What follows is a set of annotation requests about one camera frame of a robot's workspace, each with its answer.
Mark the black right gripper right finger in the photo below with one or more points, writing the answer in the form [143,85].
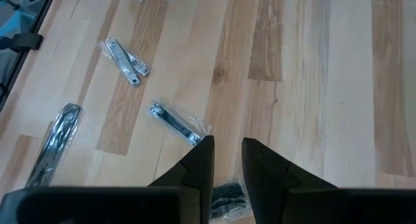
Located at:
[273,191]

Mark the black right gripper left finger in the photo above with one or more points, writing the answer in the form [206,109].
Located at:
[195,181]

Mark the black comb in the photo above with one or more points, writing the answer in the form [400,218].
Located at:
[55,143]
[227,198]

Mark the silver nail clipper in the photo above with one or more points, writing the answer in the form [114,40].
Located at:
[141,68]
[123,63]
[172,121]

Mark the small black edge clamp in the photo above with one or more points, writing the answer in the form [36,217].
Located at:
[27,41]

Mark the black aluminium table frame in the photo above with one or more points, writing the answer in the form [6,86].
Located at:
[44,10]

